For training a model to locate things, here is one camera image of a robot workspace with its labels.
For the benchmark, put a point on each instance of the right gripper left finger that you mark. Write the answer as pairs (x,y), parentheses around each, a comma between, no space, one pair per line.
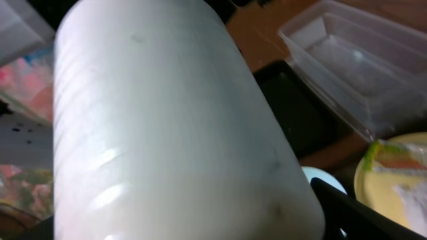
(42,231)

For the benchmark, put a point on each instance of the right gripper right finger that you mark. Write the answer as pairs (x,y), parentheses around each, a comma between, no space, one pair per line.
(346,218)

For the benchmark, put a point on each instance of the green yellow snack wrapper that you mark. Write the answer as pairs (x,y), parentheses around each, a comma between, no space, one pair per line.
(385,155)

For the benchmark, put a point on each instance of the white tissue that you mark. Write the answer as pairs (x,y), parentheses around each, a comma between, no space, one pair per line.
(414,204)

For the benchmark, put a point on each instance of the white paper cup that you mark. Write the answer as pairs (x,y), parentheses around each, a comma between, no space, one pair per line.
(162,132)

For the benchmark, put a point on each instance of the yellow plate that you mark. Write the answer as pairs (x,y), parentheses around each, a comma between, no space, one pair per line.
(375,189)

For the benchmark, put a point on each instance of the blue bowl with rice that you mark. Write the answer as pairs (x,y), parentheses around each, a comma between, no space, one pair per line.
(312,172)

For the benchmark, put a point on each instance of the black plastic tray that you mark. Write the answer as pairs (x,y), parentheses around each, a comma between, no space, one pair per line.
(308,124)

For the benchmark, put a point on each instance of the clear plastic bin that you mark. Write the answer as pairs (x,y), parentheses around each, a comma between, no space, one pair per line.
(369,71)

